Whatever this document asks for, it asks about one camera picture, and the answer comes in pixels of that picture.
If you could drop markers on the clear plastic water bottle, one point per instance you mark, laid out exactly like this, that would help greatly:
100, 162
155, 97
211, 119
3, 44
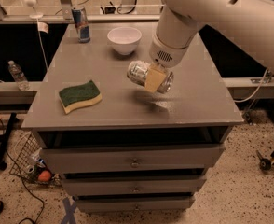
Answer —
18, 76

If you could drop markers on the wire basket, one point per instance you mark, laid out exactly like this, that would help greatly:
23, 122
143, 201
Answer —
29, 166

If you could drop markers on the white round device on stand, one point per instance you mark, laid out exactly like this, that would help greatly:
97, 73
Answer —
34, 14

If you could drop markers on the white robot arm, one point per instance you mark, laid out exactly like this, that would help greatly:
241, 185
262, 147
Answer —
249, 24

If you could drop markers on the green yellow sponge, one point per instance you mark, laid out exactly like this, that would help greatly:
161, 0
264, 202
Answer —
75, 97

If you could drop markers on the silver green 7up can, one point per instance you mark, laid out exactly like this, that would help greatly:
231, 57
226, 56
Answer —
137, 72

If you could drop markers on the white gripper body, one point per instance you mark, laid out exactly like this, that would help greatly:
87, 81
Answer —
167, 54

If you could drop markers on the grey drawer cabinet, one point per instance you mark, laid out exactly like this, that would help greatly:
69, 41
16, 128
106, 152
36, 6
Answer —
133, 150

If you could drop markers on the blue red bull can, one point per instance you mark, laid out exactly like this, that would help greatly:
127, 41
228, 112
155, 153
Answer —
81, 24

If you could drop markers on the orange fruit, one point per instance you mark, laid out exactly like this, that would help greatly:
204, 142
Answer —
45, 176

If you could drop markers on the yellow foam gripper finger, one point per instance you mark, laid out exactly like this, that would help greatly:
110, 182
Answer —
155, 76

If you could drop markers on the white bowl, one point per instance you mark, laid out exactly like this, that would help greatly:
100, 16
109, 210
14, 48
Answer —
124, 40

